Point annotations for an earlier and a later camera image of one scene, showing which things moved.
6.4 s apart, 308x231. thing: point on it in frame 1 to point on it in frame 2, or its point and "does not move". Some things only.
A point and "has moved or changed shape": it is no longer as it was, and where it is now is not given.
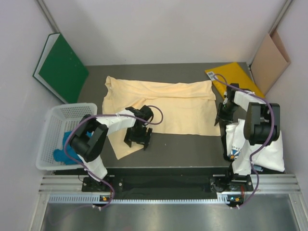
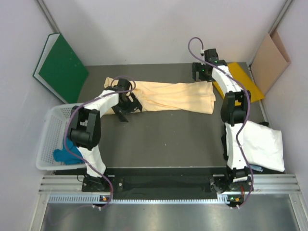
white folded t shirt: x=238 y=150 does not move
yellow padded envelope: x=237 y=72 does not move
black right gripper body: x=229 y=108 to x=203 y=76
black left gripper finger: x=147 y=137 to x=136 y=102
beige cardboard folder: x=271 y=62 does not move
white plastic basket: x=60 y=119 does not move
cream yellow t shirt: x=189 y=108 has moved or changed shape
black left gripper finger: x=129 y=138 to x=119 y=114
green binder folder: x=60 y=69 does not move
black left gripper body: x=138 y=134 to x=126 y=106
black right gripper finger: x=219 y=113 to x=195 y=75
